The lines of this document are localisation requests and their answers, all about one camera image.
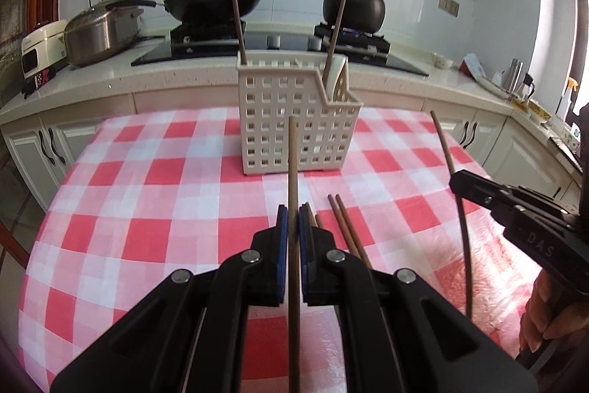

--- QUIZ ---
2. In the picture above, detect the steel thermos flask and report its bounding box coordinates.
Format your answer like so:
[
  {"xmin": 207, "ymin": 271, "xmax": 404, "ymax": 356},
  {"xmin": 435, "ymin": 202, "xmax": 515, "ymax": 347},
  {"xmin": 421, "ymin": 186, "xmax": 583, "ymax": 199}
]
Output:
[{"xmin": 506, "ymin": 58, "xmax": 524, "ymax": 94}]

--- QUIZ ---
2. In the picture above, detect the stainless steel electric cooker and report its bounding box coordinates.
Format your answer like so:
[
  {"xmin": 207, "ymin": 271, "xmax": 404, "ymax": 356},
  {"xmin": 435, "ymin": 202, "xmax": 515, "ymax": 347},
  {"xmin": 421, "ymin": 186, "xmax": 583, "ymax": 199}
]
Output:
[{"xmin": 63, "ymin": 0, "xmax": 143, "ymax": 68}]

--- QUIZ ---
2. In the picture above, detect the red white checked tablecloth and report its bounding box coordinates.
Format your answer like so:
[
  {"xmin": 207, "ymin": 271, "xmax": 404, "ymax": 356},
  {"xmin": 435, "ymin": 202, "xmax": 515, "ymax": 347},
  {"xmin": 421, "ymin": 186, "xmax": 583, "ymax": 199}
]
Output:
[{"xmin": 18, "ymin": 105, "xmax": 544, "ymax": 393}]

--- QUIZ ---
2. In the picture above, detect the white spray bottle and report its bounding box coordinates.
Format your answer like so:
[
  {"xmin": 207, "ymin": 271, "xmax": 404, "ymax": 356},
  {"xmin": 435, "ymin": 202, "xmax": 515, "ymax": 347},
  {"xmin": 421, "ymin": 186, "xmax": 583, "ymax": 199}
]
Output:
[{"xmin": 554, "ymin": 76, "xmax": 578, "ymax": 117}]

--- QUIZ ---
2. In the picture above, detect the black burner grate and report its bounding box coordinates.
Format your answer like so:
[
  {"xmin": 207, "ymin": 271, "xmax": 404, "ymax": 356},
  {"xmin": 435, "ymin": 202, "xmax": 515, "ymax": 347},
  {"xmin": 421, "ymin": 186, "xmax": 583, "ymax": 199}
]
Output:
[
  {"xmin": 169, "ymin": 22, "xmax": 247, "ymax": 57},
  {"xmin": 314, "ymin": 23, "xmax": 392, "ymax": 53}
]

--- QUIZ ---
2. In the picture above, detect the bright window with dark frame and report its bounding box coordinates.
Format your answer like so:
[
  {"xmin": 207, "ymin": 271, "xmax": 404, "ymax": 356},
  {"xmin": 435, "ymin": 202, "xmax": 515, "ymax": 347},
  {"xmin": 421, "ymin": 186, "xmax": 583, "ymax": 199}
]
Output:
[{"xmin": 568, "ymin": 0, "xmax": 589, "ymax": 117}]

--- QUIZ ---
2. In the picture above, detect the white printed packet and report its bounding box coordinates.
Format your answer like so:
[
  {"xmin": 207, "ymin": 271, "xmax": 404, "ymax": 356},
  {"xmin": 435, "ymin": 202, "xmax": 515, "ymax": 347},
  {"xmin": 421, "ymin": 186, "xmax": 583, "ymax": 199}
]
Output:
[{"xmin": 462, "ymin": 53, "xmax": 489, "ymax": 81}]

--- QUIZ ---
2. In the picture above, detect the white plastic utensil basket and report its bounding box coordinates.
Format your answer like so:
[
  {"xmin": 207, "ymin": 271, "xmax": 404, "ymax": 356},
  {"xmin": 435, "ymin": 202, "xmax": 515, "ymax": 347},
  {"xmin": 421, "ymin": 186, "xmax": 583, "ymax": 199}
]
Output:
[{"xmin": 237, "ymin": 55, "xmax": 363, "ymax": 176}]

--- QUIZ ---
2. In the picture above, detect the glass bottle with black lid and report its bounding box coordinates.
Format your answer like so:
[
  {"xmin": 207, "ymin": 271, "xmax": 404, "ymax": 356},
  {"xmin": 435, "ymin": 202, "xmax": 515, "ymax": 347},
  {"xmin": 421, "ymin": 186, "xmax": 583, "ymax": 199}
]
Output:
[{"xmin": 518, "ymin": 73, "xmax": 537, "ymax": 101}]

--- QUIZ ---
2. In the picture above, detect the person's right hand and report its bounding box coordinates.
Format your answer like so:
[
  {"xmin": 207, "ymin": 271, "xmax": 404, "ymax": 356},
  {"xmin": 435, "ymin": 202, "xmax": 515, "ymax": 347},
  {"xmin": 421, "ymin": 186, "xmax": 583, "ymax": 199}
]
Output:
[{"xmin": 519, "ymin": 269, "xmax": 589, "ymax": 357}]

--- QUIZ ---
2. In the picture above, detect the white plate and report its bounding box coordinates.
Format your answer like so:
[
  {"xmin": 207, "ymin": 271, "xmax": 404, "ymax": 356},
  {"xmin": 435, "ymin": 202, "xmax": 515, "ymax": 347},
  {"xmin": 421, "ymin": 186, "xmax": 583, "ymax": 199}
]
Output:
[{"xmin": 479, "ymin": 75, "xmax": 511, "ymax": 97}]

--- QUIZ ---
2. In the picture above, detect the black wok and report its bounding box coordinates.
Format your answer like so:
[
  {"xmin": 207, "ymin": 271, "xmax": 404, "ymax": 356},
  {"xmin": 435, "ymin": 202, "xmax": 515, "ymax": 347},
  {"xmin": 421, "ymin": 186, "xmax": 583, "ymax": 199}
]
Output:
[{"xmin": 108, "ymin": 0, "xmax": 265, "ymax": 23}]

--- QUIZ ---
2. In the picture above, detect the white rice cooker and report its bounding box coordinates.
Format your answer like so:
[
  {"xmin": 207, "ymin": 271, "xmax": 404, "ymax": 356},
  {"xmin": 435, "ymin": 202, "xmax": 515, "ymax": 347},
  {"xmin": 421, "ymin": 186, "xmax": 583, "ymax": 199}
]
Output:
[{"xmin": 21, "ymin": 19, "xmax": 70, "ymax": 78}]

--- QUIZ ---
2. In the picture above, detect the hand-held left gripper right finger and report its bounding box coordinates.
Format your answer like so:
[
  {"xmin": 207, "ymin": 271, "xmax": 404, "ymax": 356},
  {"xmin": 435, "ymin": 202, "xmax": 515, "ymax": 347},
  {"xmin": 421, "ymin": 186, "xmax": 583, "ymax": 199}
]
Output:
[{"xmin": 298, "ymin": 202, "xmax": 539, "ymax": 393}]

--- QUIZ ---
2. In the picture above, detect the black clay pot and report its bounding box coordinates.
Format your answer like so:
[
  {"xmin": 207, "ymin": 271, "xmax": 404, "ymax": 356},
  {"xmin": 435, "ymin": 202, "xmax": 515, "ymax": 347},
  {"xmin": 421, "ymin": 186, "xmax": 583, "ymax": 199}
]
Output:
[{"xmin": 308, "ymin": 0, "xmax": 386, "ymax": 34}]

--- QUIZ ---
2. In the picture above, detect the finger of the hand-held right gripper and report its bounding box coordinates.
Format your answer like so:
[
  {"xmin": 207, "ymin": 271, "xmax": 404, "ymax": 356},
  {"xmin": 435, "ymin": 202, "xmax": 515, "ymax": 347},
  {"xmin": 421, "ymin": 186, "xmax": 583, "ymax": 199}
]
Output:
[{"xmin": 449, "ymin": 171, "xmax": 517, "ymax": 234}]

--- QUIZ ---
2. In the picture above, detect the black glass gas cooktop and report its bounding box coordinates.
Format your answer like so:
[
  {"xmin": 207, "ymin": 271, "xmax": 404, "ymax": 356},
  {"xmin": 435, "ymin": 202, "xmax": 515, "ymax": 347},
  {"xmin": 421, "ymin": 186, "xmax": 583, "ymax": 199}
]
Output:
[{"xmin": 130, "ymin": 22, "xmax": 431, "ymax": 77}]

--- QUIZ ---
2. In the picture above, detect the yellow patterned bowl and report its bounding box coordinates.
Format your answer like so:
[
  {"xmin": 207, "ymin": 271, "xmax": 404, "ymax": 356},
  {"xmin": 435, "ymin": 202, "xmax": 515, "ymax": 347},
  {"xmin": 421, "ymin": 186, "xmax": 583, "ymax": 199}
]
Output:
[{"xmin": 527, "ymin": 98, "xmax": 553, "ymax": 124}]

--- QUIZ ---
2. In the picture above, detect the black and pink cloth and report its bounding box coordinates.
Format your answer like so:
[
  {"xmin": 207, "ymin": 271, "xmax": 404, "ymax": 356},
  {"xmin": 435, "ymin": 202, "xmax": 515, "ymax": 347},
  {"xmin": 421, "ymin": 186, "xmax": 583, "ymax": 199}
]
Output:
[{"xmin": 22, "ymin": 68, "xmax": 58, "ymax": 99}]

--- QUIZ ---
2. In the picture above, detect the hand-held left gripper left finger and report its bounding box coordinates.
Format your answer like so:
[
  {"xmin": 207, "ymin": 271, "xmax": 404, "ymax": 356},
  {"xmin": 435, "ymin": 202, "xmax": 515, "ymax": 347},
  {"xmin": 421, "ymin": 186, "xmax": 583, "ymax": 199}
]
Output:
[{"xmin": 50, "ymin": 203, "xmax": 290, "ymax": 393}]

